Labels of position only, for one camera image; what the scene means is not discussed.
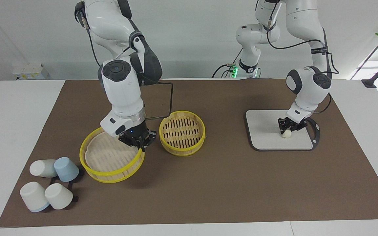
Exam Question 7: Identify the yellow woven steamer lid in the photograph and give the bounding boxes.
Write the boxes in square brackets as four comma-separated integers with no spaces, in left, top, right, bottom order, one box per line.
[79,126,145,183]

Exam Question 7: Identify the yellow bamboo steamer basket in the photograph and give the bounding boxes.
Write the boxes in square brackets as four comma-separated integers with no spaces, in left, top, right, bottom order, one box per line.
[159,111,206,157]

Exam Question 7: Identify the light blue plastic cup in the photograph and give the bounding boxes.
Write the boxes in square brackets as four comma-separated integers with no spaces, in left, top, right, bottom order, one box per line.
[54,157,80,182]

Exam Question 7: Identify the brown table mat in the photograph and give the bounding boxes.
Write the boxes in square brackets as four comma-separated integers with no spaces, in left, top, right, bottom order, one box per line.
[0,79,378,227]

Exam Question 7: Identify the white plastic cup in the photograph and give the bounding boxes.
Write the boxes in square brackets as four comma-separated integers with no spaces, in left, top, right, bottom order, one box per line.
[30,159,58,178]
[45,183,74,210]
[20,182,50,213]

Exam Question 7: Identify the white cardboard box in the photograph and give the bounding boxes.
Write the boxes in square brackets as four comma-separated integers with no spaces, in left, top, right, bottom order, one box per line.
[12,63,49,80]

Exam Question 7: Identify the white cutting board grey handle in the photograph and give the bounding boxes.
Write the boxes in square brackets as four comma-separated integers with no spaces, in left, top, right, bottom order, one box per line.
[244,109,321,152]

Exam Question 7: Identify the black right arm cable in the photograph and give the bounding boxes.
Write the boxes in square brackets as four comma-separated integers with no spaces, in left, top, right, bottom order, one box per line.
[83,18,174,119]

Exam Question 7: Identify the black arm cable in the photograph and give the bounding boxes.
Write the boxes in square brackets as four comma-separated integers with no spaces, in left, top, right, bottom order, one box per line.
[83,18,174,119]
[266,13,340,114]

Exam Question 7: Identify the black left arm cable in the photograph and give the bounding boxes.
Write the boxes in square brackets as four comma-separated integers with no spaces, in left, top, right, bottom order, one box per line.
[266,13,340,114]

